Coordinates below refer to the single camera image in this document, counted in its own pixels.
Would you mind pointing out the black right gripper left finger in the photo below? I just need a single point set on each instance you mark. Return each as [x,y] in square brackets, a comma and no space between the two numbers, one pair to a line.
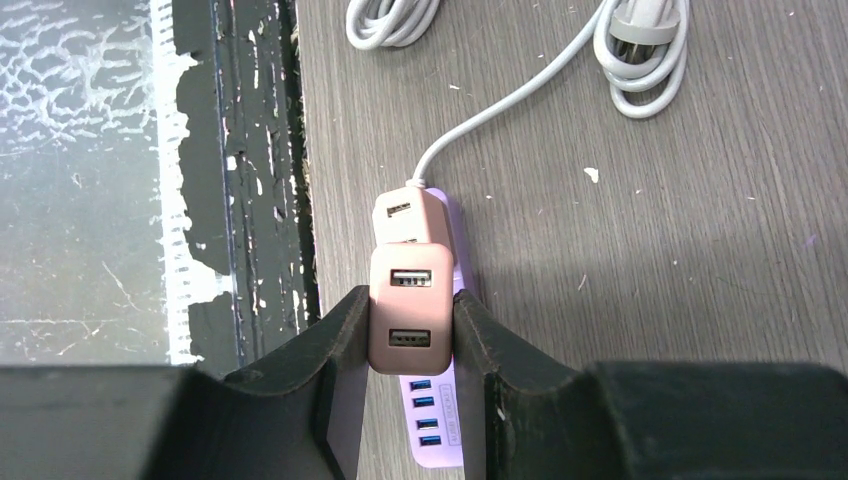
[296,413]

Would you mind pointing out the pink plug purple strip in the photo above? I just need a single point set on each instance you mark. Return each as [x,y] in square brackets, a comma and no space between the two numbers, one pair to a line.
[410,215]
[410,311]

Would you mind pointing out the purple power strip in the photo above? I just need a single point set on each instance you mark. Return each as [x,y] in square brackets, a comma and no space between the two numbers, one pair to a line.
[430,402]

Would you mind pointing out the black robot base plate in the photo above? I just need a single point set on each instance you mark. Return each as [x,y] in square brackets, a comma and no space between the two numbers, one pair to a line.
[245,179]

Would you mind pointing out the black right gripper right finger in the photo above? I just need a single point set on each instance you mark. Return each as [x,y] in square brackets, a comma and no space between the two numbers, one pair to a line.
[523,415]

